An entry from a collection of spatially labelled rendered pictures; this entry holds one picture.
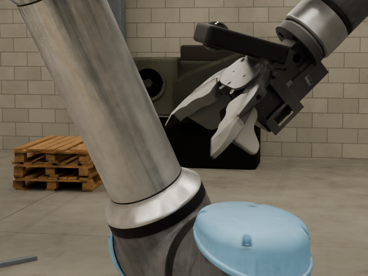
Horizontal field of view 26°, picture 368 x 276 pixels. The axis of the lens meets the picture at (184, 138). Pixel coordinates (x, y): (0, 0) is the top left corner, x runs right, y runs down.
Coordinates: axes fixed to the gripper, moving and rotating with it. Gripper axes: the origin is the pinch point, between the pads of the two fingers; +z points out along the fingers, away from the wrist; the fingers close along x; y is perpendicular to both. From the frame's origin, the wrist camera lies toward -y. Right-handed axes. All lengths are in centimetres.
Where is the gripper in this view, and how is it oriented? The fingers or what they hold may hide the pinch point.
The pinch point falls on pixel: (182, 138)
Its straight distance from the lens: 99.3
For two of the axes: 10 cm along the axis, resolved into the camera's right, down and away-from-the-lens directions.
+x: -3.8, -2.5, 8.9
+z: -7.1, 7.0, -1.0
